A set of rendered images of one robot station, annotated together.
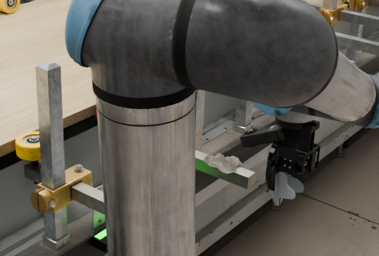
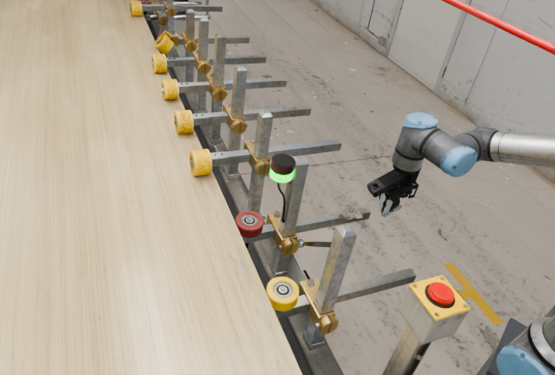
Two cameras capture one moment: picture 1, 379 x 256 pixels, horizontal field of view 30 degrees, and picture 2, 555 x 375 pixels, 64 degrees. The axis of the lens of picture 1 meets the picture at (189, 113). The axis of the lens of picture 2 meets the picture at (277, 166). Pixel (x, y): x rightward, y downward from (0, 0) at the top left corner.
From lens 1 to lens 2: 1.50 m
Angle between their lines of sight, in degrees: 55
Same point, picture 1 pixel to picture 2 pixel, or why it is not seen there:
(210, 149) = (244, 201)
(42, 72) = (349, 239)
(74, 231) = (304, 324)
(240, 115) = (234, 167)
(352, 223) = not seen: hidden behind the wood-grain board
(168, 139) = not seen: outside the picture
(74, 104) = (228, 239)
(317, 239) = not seen: hidden behind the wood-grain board
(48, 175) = (330, 304)
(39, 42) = (58, 200)
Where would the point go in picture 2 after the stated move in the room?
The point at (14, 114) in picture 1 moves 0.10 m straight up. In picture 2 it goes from (219, 282) to (221, 253)
